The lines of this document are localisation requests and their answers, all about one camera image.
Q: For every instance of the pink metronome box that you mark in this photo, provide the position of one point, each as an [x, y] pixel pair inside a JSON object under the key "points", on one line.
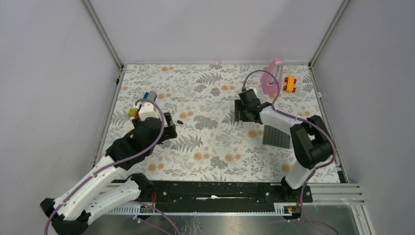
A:
{"points": [[272, 78]]}

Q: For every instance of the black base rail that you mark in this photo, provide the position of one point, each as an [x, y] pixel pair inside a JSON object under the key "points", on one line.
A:
{"points": [[219, 195]]}

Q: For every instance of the orange red toy car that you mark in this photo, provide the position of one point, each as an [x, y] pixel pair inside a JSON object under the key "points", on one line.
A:
{"points": [[290, 84]]}

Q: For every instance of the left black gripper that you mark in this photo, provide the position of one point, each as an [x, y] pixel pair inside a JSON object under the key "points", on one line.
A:
{"points": [[170, 132]]}

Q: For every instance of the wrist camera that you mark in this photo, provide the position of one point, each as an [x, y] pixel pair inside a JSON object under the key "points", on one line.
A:
{"points": [[254, 90], [147, 110]]}

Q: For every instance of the white slotted cable duct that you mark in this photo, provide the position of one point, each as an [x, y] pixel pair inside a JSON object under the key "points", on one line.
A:
{"points": [[250, 210]]}

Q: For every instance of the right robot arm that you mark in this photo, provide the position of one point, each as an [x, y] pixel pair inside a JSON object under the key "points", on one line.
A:
{"points": [[309, 139]]}

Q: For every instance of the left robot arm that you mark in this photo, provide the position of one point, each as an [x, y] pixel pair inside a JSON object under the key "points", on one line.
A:
{"points": [[75, 210]]}

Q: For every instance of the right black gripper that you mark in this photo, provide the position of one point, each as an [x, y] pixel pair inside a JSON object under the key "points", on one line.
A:
{"points": [[238, 106]]}

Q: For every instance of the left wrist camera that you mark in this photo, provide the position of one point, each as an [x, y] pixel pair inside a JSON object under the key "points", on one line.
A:
{"points": [[147, 110]]}

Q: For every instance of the dark grey brick baseplate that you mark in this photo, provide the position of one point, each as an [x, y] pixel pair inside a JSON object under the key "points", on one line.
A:
{"points": [[276, 138]]}

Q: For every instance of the blue grey brick block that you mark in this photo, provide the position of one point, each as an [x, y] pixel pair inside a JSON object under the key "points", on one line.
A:
{"points": [[150, 96]]}

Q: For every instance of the red green toy truck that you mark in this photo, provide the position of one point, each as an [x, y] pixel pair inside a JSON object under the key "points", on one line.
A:
{"points": [[133, 113]]}

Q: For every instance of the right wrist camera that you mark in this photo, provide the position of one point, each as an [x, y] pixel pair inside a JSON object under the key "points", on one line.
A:
{"points": [[254, 90]]}

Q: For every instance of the floral patterned table mat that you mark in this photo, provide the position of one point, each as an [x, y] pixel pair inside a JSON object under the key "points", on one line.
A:
{"points": [[210, 145]]}

